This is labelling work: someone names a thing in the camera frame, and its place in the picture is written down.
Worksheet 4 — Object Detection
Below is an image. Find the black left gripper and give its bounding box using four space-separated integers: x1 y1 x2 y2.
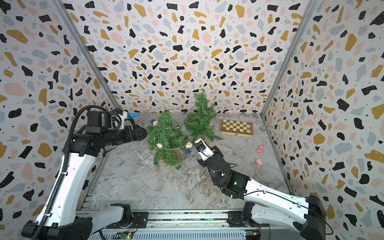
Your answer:
103 123 147 148

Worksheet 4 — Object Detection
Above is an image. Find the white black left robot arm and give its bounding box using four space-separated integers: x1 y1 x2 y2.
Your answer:
22 105 147 240

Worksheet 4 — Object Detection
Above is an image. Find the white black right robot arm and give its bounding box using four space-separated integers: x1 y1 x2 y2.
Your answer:
198 152 327 240

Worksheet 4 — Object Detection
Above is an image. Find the green left christmas tree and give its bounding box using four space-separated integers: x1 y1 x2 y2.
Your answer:
148 110 189 166

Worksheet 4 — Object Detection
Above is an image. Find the green christmas tree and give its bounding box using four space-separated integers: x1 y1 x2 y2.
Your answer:
148 110 189 166
184 90 223 141

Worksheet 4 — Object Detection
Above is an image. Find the green right christmas tree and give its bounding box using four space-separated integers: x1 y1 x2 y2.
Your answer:
184 90 223 141

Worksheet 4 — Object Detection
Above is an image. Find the blue toy microphone on stand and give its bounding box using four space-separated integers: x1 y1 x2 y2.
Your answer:
125 113 140 120

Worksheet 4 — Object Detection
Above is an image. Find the wooden chess board box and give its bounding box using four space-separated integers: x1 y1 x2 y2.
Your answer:
220 120 254 138

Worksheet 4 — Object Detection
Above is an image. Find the pink small toy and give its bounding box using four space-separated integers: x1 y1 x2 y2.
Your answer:
255 159 263 166

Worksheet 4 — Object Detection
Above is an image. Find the pink pig toy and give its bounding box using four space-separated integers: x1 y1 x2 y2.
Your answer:
257 145 264 155

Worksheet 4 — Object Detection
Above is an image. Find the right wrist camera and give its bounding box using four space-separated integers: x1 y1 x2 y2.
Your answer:
195 138 214 161

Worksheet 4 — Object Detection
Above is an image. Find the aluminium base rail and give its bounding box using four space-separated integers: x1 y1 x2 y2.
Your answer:
87 210 302 240

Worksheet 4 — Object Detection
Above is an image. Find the black corrugated cable conduit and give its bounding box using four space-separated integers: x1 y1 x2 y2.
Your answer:
29 104 109 240

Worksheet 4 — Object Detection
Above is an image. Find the metal left corner post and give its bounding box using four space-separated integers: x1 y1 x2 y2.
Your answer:
52 0 119 109

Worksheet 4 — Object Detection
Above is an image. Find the metal corner post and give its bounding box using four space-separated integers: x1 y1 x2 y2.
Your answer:
52 0 119 109
261 0 319 117

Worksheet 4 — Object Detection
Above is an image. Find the metal right corner post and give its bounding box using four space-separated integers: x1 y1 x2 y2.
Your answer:
261 0 319 117

